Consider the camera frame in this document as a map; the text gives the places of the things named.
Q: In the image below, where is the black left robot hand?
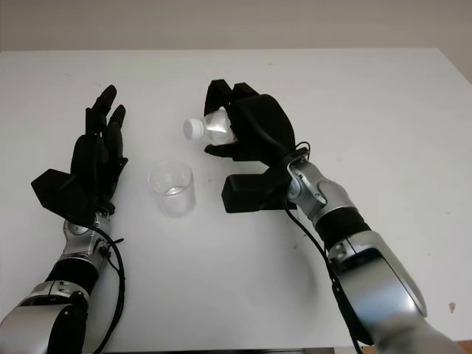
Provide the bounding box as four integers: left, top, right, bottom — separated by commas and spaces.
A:
71, 85, 129, 214

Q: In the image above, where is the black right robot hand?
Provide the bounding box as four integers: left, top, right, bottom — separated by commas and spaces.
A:
204, 78, 298, 164

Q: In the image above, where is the clear plastic water bottle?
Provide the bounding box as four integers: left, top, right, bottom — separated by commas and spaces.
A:
183, 109, 239, 146

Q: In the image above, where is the clear glass cup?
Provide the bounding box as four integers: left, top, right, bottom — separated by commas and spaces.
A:
147, 160, 195, 219

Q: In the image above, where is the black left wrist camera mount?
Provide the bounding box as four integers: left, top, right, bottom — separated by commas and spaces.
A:
30, 168, 100, 226

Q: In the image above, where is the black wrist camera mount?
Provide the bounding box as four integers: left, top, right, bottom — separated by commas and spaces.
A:
30, 168, 100, 226
222, 161, 296, 215

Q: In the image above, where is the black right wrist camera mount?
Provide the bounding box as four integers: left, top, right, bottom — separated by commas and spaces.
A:
222, 161, 296, 215

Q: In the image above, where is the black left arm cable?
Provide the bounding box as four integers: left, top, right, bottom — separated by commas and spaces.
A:
87, 223, 127, 352

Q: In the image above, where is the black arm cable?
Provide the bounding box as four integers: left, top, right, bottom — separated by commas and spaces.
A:
87, 223, 127, 352
284, 141, 366, 354

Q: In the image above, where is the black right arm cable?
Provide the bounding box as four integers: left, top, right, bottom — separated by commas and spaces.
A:
284, 141, 366, 354

